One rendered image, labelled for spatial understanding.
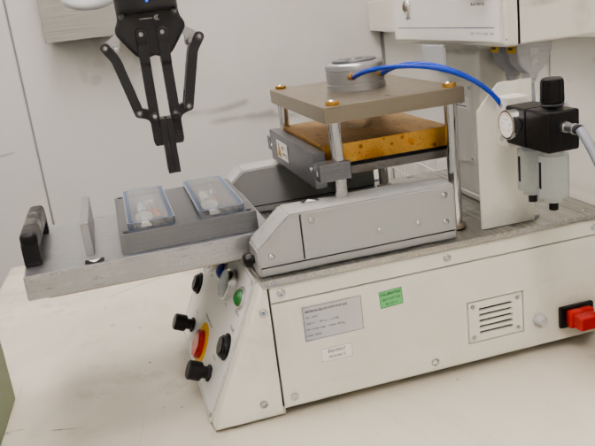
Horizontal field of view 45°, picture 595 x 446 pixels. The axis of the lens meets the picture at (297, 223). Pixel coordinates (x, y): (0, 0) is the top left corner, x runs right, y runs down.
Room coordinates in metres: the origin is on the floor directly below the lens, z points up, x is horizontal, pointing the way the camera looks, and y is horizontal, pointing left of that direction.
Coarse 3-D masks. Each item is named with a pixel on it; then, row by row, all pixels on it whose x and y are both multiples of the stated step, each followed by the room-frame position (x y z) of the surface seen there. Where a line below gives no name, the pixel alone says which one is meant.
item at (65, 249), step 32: (64, 224) 0.99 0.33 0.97; (96, 224) 0.97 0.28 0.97; (64, 256) 0.84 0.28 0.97; (96, 256) 0.82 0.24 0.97; (128, 256) 0.81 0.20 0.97; (160, 256) 0.81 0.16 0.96; (192, 256) 0.82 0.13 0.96; (224, 256) 0.83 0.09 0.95; (32, 288) 0.78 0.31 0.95; (64, 288) 0.79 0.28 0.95; (96, 288) 0.82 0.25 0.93
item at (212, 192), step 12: (192, 180) 1.02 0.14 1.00; (204, 180) 1.01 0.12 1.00; (216, 180) 1.00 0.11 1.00; (192, 192) 0.95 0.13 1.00; (204, 192) 0.94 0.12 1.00; (216, 192) 0.93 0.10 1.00; (228, 192) 0.92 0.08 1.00; (204, 204) 0.87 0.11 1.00; (216, 204) 0.87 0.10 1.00; (228, 204) 0.86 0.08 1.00
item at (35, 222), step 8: (32, 208) 0.94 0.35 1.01; (40, 208) 0.94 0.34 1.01; (32, 216) 0.90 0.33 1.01; (40, 216) 0.90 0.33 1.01; (24, 224) 0.87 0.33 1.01; (32, 224) 0.86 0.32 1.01; (40, 224) 0.88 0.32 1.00; (24, 232) 0.82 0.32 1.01; (32, 232) 0.82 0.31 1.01; (40, 232) 0.86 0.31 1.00; (48, 232) 0.95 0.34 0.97; (24, 240) 0.81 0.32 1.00; (32, 240) 0.82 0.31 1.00; (40, 240) 0.84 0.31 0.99; (24, 248) 0.81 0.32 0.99; (32, 248) 0.82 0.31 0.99; (24, 256) 0.81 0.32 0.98; (32, 256) 0.82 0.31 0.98; (40, 256) 0.82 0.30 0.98; (32, 264) 0.81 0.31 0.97; (40, 264) 0.82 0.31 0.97
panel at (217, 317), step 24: (240, 264) 0.88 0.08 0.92; (216, 288) 0.95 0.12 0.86; (192, 312) 1.04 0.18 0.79; (216, 312) 0.91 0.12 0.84; (240, 312) 0.81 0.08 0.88; (192, 336) 0.99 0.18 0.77; (216, 336) 0.87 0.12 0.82; (216, 360) 0.84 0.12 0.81; (216, 384) 0.81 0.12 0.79; (216, 408) 0.78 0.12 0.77
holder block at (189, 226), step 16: (176, 192) 1.00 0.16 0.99; (176, 208) 0.91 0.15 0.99; (192, 208) 0.90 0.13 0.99; (176, 224) 0.83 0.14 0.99; (192, 224) 0.83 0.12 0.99; (208, 224) 0.84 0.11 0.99; (224, 224) 0.84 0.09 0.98; (240, 224) 0.85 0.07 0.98; (256, 224) 0.85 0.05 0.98; (128, 240) 0.82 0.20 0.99; (144, 240) 0.82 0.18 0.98; (160, 240) 0.82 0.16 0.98; (176, 240) 0.83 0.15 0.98; (192, 240) 0.83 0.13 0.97
